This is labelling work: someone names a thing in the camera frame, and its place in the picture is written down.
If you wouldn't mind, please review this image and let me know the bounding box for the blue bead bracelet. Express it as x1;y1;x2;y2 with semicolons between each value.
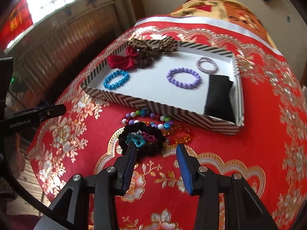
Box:
102;69;131;90

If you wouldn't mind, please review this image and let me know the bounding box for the colourful flower charm bracelet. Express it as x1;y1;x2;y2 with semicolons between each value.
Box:
126;130;158;148

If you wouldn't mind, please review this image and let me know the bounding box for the orange crystal bead bracelet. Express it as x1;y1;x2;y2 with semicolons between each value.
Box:
163;123;193;146

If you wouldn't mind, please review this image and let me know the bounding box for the black scrunchie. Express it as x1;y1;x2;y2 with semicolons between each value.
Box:
118;122;166;160

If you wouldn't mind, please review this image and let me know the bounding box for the black velvet cushion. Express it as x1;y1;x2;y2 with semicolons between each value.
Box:
204;74;235;123

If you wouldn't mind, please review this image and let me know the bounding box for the red satin bow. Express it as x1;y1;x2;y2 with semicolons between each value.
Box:
107;45;138;71

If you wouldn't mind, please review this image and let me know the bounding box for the multicolour bead bracelet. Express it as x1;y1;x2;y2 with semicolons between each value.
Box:
121;109;174;130

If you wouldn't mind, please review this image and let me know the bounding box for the lilac bead bracelet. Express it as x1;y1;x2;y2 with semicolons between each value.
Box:
166;67;201;90

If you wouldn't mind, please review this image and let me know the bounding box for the leopard print bow scrunchie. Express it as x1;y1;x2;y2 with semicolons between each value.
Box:
129;36;177;69

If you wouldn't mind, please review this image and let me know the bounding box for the silver lilac coil bracelet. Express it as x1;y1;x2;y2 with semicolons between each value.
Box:
196;56;219;75

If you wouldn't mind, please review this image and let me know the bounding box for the striped white jewelry tray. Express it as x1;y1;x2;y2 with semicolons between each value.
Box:
81;41;244;135

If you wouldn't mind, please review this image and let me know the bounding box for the brown slatted wooden door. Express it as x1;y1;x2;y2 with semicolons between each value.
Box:
8;0;131;109

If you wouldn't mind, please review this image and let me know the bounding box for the red gold floral tablecloth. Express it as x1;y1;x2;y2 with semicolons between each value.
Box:
28;16;306;229

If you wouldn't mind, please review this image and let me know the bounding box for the red paper window decoration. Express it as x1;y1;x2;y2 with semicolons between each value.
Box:
1;0;33;51

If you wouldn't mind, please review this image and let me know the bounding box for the yellow orange love blanket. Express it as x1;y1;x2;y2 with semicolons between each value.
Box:
169;0;276;49

